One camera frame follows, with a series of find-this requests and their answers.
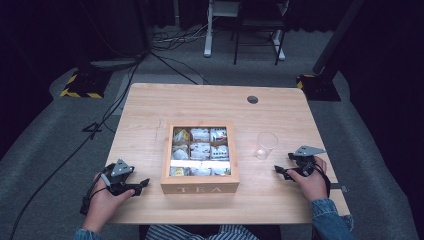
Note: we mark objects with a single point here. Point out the black chair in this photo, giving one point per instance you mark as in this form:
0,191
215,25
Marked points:
260,23

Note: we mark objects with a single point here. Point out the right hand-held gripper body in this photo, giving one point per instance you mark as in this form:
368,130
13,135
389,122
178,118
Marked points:
305,160

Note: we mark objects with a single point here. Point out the group of tea bags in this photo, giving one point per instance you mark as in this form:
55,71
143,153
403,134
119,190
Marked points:
200,150

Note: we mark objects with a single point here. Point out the grey table grommet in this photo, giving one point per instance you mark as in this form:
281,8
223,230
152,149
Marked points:
252,99

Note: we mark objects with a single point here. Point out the wooden tea box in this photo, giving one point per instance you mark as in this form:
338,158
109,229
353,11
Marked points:
200,185

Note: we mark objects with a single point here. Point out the white desk frame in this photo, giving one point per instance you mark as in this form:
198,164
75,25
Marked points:
208,40

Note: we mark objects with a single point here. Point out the clear plastic cup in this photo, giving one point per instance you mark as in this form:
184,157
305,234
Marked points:
265,145

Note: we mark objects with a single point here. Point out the black metal stand post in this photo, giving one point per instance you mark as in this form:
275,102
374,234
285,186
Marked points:
336,36

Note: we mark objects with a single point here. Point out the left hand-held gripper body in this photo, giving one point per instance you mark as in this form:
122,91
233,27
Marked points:
120,169

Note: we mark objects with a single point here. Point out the yellow black striped stand base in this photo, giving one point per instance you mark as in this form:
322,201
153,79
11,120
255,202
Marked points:
85,85
318,87

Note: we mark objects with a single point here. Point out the person's right hand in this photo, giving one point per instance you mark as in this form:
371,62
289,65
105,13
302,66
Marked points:
311,185

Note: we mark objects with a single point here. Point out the striped clothing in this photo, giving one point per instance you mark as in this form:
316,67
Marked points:
203,234

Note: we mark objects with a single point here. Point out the person's left hand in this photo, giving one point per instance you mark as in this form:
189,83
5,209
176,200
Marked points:
103,203

